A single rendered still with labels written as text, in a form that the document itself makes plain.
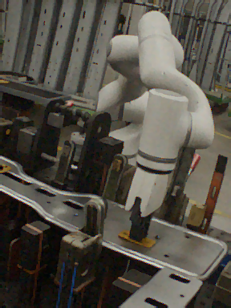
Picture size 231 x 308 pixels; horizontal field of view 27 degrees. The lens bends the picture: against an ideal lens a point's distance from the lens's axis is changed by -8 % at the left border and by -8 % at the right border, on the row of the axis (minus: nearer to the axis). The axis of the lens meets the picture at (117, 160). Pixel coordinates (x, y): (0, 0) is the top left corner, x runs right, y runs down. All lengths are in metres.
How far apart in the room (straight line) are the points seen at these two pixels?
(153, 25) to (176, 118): 0.33
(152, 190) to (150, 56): 0.31
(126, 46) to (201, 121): 0.45
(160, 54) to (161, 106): 0.20
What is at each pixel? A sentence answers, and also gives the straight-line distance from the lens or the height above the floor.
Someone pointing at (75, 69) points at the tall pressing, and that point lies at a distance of 5.90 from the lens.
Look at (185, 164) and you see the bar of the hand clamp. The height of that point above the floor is 1.15.
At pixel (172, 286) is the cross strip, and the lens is 0.98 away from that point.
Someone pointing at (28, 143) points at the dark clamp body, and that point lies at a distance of 1.50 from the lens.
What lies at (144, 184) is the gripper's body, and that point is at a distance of 1.03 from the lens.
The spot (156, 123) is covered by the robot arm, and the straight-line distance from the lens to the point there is 1.00.
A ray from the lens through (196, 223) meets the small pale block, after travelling 1.24.
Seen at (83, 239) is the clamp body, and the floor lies 1.04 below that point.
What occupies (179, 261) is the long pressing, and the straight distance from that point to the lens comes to 1.08.
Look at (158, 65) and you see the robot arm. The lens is 1.12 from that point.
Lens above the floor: 1.51
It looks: 18 degrees down
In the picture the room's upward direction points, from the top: 12 degrees clockwise
